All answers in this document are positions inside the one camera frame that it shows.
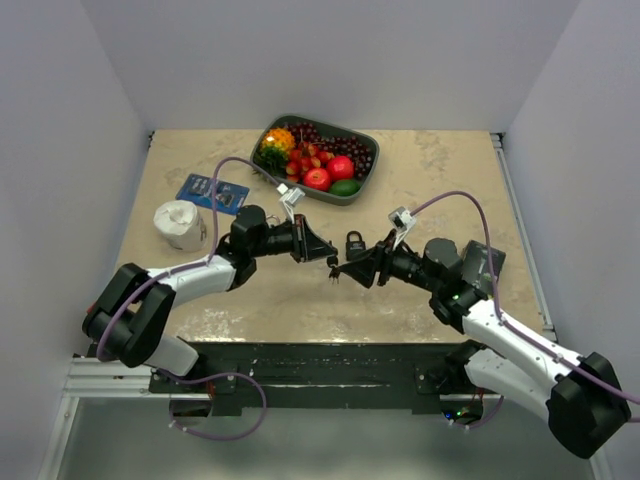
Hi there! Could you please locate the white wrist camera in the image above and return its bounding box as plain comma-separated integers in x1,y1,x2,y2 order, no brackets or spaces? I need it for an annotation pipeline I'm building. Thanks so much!
388,207,416,250
276,183,305,223

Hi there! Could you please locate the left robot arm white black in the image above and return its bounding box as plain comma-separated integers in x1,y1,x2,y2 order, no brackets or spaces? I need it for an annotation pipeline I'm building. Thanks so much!
82,205,337,392

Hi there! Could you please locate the purple cable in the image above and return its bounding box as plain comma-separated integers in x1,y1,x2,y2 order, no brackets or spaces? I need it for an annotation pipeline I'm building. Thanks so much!
409,190,640,431
94,157,289,442

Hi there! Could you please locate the black padlock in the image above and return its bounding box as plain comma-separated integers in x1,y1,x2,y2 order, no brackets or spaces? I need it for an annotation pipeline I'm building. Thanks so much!
345,230,366,262

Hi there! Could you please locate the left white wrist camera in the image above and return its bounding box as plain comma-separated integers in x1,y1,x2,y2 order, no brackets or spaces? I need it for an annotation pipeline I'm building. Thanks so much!
276,183,305,223

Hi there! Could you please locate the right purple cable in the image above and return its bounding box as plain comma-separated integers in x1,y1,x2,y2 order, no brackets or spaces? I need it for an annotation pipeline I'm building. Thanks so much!
409,190,640,431

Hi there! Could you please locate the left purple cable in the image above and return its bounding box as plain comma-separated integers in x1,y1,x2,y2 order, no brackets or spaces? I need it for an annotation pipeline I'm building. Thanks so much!
94,157,289,442

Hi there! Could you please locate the red apple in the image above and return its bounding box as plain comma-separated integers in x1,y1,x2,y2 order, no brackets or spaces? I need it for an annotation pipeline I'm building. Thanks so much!
326,156,355,182
303,168,332,192

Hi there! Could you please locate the aluminium frame rail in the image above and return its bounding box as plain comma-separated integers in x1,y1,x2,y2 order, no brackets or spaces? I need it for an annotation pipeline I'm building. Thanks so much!
490,133,557,342

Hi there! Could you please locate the blue card package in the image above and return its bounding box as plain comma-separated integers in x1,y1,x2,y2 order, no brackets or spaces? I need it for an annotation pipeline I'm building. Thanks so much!
175,173,250,215

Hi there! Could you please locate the grey fruit tray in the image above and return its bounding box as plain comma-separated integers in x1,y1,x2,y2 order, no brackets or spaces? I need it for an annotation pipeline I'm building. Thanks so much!
251,114,379,206

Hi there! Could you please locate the red apple back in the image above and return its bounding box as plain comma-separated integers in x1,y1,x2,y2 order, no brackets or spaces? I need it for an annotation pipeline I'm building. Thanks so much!
326,156,355,182

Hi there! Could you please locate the green avocado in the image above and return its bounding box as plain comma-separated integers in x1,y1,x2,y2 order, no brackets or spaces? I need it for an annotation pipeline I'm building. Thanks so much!
329,179,360,197

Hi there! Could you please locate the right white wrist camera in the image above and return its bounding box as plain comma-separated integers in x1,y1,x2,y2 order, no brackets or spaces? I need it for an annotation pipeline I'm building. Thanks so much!
388,207,416,250

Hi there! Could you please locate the brass padlock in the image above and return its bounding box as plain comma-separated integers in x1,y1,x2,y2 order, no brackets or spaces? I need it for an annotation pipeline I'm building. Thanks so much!
266,215,281,227

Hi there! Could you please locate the black headed key bunch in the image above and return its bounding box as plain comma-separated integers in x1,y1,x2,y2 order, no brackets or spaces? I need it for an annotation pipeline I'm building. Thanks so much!
326,255,341,284

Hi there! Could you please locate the red apple front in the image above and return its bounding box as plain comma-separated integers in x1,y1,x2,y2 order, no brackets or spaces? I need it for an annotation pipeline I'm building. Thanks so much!
303,168,332,192

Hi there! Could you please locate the white paper roll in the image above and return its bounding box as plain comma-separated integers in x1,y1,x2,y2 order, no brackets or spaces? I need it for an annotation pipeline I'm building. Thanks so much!
153,200,207,252

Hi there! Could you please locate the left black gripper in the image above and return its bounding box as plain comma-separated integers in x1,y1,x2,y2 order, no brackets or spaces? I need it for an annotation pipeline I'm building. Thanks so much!
250,214,337,263

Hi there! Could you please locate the dark grape bunch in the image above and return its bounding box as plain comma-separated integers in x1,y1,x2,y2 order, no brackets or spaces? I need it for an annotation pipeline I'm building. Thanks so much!
284,122,374,180

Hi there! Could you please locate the red cherry cluster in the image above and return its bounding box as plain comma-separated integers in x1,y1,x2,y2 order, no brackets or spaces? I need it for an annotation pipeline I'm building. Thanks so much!
285,141,335,182

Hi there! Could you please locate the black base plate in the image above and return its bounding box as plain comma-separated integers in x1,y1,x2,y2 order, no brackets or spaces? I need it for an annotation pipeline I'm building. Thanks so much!
149,340,483,418

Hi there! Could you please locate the green black box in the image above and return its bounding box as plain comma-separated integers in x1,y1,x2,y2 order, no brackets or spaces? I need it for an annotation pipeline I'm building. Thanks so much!
461,240,506,296

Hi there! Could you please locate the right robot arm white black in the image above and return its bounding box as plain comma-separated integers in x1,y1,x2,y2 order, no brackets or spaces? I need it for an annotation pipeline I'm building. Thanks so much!
331,238,631,459

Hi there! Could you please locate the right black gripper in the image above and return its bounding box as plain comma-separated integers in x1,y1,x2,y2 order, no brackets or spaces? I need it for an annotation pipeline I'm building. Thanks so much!
340,229,440,294

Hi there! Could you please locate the orange pineapple toy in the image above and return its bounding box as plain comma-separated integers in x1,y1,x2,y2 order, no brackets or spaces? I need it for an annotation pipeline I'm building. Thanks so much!
259,127,297,154

